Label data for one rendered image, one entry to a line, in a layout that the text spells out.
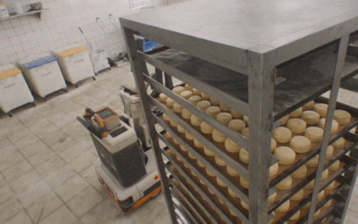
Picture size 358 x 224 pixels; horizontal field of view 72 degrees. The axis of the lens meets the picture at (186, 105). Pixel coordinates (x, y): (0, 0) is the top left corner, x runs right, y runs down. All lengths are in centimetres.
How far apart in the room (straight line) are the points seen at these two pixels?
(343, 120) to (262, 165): 38
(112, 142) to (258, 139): 169
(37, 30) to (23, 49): 46
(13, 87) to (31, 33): 123
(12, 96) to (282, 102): 501
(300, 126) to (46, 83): 501
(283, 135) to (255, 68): 35
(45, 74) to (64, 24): 131
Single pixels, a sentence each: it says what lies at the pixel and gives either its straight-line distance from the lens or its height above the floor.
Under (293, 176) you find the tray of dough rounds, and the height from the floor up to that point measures 141.
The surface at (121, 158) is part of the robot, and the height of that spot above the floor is 63.
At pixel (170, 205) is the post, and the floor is 86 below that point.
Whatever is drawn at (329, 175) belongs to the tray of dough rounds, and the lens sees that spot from 93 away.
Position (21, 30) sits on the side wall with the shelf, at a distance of 586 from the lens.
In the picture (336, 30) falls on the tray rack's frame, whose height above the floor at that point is 181.
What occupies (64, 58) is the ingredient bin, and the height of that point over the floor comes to 67.
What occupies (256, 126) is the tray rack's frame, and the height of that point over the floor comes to 168.
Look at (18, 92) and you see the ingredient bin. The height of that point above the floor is 37.
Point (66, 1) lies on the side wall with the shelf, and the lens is 617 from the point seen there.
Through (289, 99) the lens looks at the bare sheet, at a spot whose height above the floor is 167.
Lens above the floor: 195
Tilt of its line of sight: 29 degrees down
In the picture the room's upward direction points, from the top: 9 degrees counter-clockwise
